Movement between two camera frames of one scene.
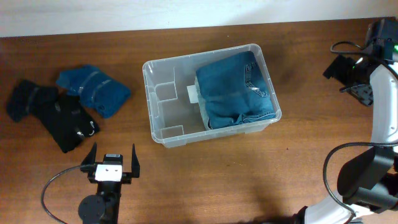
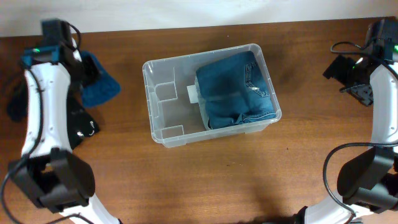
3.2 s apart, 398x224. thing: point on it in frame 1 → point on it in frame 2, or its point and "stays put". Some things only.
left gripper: (135, 167) → (93, 71)
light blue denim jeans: (203, 104) stays put
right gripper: (337, 68) stays put
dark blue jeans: (235, 91) stays put
